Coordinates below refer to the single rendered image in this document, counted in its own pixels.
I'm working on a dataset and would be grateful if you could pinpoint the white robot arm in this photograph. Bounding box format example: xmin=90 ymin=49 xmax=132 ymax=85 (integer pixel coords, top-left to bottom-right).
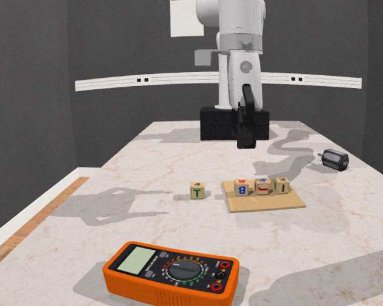
xmin=195 ymin=0 xmax=266 ymax=110

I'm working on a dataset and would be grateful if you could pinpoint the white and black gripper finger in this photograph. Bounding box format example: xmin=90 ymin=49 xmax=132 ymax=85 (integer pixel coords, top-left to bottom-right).
xmin=231 ymin=108 xmax=239 ymax=136
xmin=237 ymin=84 xmax=257 ymax=149

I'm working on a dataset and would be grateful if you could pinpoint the tan letter block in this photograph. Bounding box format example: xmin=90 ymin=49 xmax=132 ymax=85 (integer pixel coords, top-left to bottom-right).
xmin=190 ymin=182 xmax=205 ymax=199
xmin=254 ymin=178 xmax=270 ymax=195
xmin=274 ymin=177 xmax=290 ymax=194

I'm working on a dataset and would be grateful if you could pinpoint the tan flat mat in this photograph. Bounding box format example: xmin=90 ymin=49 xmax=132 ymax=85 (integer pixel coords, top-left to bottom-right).
xmin=223 ymin=179 xmax=306 ymax=213

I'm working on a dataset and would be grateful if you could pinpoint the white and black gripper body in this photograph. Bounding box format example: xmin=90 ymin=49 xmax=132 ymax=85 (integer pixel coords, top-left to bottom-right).
xmin=220 ymin=50 xmax=262 ymax=111

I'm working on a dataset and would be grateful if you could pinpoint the orange digital multimeter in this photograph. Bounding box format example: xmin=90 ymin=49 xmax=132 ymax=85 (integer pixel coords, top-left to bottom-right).
xmin=103 ymin=241 xmax=239 ymax=306

